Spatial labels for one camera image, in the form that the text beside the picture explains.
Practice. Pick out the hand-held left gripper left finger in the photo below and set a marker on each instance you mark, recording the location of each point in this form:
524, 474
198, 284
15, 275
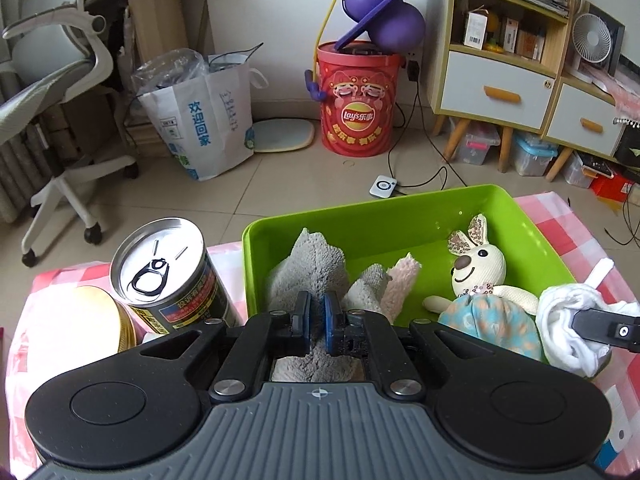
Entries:
303, 327

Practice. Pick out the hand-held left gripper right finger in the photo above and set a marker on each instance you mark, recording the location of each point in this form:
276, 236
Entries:
330, 327

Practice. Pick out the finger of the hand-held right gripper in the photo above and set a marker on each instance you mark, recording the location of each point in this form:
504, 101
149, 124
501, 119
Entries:
610, 329

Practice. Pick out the grey fluffy cloth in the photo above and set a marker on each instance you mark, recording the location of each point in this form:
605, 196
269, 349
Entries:
305, 270

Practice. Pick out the white sock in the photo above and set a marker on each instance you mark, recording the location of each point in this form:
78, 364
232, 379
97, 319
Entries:
555, 310

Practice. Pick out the green plastic bin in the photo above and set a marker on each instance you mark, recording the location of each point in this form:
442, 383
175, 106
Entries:
380, 230

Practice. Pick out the pink and cream fluffy cloth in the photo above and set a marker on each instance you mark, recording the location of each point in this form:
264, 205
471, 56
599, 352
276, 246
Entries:
400, 280

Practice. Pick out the pink checked tablecloth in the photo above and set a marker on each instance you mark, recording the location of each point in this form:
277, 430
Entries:
575, 230

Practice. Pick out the red box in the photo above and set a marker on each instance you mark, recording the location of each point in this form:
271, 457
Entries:
612, 187

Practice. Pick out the bunny plush doll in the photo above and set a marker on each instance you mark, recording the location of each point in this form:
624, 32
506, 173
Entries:
477, 265

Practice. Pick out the white square floor device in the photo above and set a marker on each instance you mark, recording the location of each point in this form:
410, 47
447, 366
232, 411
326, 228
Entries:
383, 185

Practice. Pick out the pull-tab tin can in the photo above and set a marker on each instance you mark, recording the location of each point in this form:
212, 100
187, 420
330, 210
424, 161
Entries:
165, 260

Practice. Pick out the black fringed cloth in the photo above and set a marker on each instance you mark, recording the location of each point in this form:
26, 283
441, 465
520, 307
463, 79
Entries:
629, 145

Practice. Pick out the blue lid storage box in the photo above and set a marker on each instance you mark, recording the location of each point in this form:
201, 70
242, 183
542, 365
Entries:
532, 155

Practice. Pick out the white bathroom scale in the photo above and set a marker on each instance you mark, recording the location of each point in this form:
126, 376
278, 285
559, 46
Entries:
282, 135

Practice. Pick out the red printed bucket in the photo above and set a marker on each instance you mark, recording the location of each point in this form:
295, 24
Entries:
357, 130

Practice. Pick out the gold lid jar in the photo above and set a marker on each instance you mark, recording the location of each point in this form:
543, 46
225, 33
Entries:
100, 320

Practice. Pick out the low wooden drawer cabinet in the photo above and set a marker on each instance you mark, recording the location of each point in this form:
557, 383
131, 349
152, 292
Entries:
585, 120

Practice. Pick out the white printed shopping bag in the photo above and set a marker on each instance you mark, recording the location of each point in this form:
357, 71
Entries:
215, 120

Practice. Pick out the clear storage box pink label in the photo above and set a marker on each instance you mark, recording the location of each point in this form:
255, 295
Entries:
475, 145

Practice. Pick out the pink patterned cloth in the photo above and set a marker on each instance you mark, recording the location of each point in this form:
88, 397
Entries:
622, 85

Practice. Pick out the tall wooden drawer cabinet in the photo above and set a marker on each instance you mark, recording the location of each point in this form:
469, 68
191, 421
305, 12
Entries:
505, 95

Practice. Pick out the black power adapter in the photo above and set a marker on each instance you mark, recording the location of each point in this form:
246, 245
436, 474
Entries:
413, 71

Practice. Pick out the clear plastic wrap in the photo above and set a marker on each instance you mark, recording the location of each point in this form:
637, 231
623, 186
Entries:
170, 70

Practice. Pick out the small white fan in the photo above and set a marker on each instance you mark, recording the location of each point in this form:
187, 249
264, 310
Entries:
592, 35

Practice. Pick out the purple jumping ball toy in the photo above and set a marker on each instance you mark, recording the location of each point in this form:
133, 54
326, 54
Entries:
395, 30

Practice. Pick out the yellow toy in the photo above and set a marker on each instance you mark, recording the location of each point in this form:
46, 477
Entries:
492, 47

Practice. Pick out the grey radiator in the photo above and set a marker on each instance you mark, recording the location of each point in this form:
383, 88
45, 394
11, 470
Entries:
15, 175

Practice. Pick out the white carton box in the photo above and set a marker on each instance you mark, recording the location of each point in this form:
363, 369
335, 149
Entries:
476, 30

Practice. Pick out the wooden desk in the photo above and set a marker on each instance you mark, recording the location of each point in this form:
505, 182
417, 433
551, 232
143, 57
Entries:
165, 15

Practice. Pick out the white office chair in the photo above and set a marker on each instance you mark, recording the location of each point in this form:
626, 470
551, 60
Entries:
60, 50

